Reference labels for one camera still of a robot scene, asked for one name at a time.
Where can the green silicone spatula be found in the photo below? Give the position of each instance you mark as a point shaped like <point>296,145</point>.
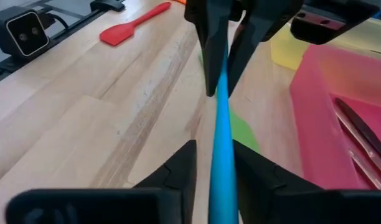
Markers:
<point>243,130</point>

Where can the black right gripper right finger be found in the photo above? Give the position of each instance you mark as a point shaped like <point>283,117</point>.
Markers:
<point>262,186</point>

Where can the blue silicone spatula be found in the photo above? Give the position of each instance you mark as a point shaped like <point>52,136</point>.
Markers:
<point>223,155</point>

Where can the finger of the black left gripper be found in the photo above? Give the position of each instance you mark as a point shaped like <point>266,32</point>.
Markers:
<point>256,28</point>
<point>213,37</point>

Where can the black aluminium table frame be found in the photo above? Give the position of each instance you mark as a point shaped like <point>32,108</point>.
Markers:
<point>78,23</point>

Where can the black table knife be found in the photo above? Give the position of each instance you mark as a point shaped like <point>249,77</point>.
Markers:
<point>361,127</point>

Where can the pink plastic bin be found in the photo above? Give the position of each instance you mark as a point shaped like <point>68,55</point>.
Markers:
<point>315,124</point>

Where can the red silicone spatula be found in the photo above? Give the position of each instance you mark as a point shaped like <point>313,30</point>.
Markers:
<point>119,33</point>

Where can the black table camera box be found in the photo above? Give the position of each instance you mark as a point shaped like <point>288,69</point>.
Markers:
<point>10,28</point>

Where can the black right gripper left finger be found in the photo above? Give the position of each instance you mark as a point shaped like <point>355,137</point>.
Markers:
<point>184,174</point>

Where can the yellow plastic bin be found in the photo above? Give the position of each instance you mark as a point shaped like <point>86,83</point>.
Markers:
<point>287,53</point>

